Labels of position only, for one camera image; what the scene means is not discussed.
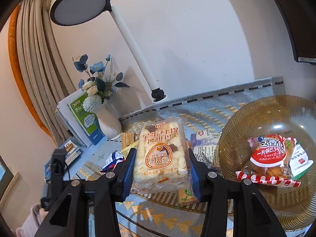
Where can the black wall television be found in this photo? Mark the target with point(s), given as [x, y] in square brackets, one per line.
[299, 18]

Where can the blue white artificial flowers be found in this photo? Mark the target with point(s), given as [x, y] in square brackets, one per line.
[98, 86]

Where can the green blue book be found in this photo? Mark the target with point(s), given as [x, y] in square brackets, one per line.
[88, 121]

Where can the white ribbed vase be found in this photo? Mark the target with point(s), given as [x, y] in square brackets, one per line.
[109, 125]

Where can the spiral notebook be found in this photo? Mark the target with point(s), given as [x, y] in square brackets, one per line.
[69, 120]

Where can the person's left hand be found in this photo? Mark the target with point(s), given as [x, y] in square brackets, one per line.
[32, 222]

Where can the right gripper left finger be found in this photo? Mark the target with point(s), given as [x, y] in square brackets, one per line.
[68, 202]

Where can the red white rice cracker bag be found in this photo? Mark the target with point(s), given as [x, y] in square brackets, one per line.
[269, 162]

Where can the beige curtain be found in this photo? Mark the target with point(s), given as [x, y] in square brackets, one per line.
[37, 66]

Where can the egg sachima cake pack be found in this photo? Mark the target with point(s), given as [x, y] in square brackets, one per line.
[162, 162]

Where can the purple snack bag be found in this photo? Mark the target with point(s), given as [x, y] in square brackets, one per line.
[204, 145]

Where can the blue white red snack bag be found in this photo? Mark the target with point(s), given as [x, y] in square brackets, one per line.
[111, 162]

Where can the green white snack packet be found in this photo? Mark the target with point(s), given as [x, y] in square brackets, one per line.
[299, 163]

